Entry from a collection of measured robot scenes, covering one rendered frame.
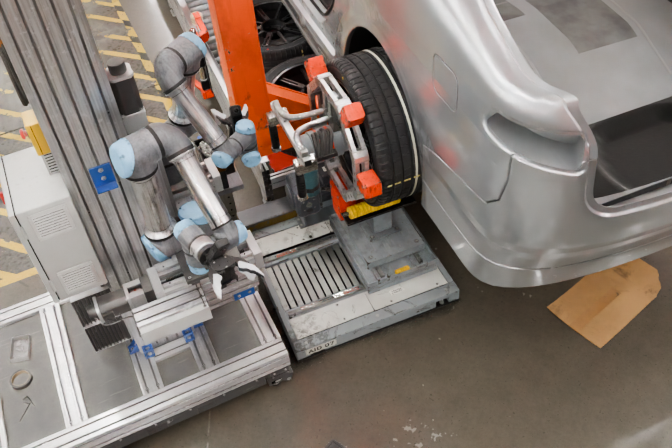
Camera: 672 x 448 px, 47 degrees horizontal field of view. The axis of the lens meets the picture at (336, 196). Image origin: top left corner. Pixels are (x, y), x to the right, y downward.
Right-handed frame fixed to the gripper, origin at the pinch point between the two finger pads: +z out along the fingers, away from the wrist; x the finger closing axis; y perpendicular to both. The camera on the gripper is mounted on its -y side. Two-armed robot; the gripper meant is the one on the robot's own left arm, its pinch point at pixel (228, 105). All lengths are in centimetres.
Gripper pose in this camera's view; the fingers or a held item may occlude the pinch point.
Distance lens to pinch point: 331.2
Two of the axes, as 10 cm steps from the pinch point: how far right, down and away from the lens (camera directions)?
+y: -1.1, 7.2, 6.8
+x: 9.2, -1.9, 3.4
